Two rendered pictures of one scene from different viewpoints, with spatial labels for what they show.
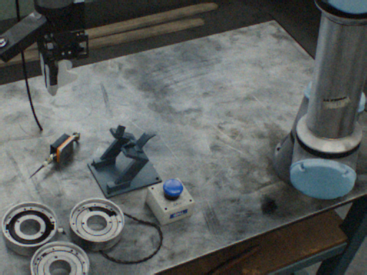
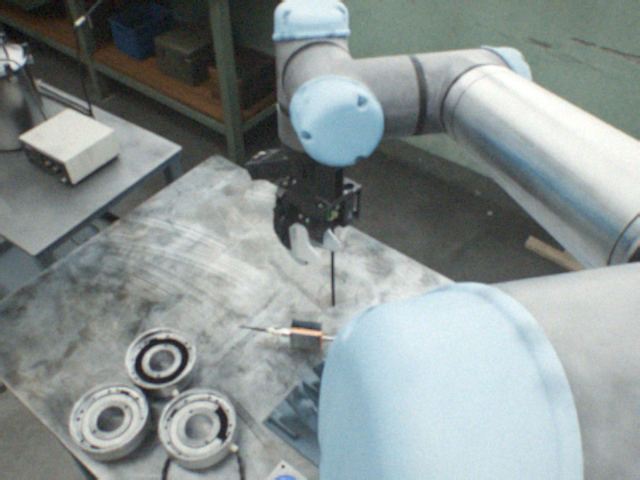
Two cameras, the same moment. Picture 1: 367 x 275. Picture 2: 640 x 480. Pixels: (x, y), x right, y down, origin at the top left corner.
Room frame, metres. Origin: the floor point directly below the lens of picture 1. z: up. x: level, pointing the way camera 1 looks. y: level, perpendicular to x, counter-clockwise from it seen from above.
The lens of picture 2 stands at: (0.84, -0.34, 1.57)
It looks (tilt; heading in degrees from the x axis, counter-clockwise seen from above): 46 degrees down; 71
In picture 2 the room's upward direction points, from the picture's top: straight up
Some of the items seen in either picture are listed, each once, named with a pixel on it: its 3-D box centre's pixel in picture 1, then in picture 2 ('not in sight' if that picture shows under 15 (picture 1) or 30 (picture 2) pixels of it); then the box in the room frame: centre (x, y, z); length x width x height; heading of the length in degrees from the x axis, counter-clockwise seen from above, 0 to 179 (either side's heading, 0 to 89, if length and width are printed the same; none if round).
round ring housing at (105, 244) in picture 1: (96, 225); (199, 429); (0.80, 0.06, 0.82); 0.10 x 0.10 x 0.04
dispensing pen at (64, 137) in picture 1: (53, 154); (291, 331); (0.96, 0.18, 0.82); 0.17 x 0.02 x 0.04; 153
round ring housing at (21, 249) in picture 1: (30, 229); (162, 363); (0.76, 0.18, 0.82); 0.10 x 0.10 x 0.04
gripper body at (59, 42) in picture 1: (59, 27); (316, 182); (1.01, 0.18, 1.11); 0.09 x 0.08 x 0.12; 118
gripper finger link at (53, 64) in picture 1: (51, 64); (290, 219); (0.97, 0.18, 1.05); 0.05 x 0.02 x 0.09; 28
